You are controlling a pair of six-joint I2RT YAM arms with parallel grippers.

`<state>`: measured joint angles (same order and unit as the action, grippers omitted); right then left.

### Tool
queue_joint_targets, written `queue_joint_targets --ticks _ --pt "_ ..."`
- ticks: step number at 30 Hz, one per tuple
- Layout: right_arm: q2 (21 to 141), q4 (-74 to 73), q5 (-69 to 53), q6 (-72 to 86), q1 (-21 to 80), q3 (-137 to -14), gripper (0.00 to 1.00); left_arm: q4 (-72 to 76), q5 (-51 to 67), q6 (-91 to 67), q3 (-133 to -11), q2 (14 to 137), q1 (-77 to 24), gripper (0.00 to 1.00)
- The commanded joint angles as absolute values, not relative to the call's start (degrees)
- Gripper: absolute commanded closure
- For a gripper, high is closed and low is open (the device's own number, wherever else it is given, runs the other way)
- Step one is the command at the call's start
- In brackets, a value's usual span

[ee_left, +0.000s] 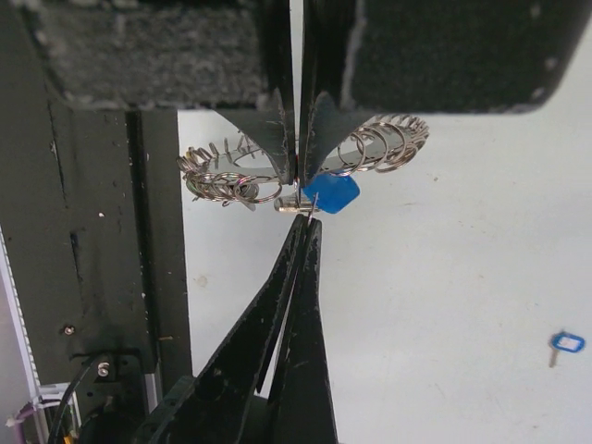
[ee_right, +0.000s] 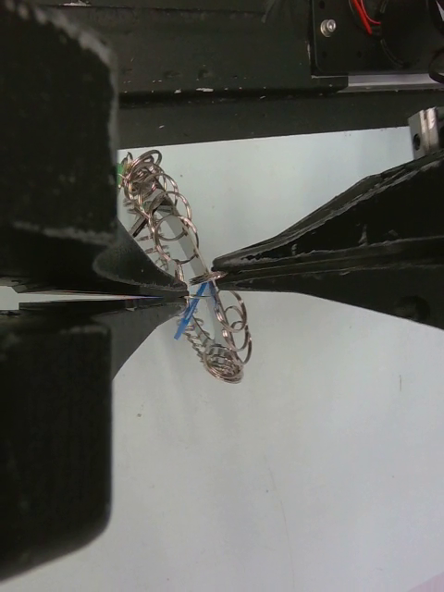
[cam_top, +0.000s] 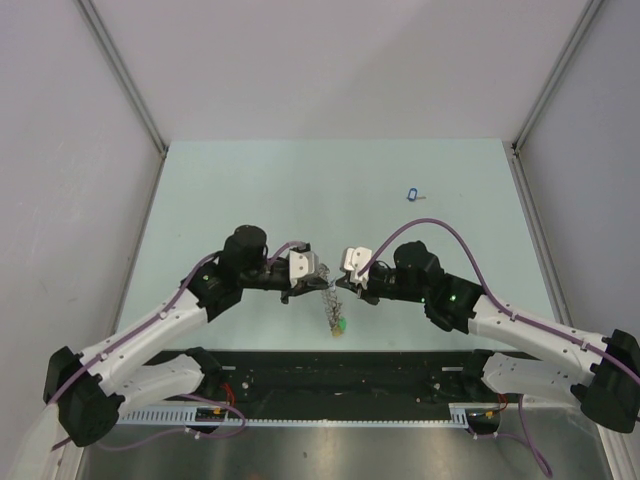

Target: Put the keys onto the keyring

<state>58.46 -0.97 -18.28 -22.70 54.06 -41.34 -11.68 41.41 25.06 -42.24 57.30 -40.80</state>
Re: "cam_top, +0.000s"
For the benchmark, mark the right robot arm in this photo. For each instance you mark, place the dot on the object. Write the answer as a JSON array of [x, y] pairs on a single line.
[[596, 373]]

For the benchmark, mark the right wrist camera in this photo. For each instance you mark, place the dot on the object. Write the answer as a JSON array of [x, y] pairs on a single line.
[[354, 260]]

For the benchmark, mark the dark blue tagged key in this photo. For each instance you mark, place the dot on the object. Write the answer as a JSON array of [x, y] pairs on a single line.
[[414, 195]]

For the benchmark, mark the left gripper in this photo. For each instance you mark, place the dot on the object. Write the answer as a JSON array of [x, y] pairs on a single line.
[[303, 287]]

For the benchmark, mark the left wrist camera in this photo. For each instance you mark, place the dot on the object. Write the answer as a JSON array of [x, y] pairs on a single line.
[[303, 265]]

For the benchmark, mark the metal disc keyring holder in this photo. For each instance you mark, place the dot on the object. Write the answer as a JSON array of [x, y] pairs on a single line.
[[332, 304]]

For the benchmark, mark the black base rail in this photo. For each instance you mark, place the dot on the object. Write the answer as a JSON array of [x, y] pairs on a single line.
[[348, 386]]

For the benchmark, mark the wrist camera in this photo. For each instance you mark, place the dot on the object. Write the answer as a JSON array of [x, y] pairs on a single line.
[[354, 260], [303, 265]]

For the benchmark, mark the white slotted cable duct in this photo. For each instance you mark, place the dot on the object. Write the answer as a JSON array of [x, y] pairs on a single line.
[[184, 415]]

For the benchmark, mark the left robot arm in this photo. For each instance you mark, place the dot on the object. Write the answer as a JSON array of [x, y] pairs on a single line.
[[95, 387]]

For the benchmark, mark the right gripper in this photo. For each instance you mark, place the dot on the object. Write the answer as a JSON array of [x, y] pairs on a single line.
[[359, 289]]

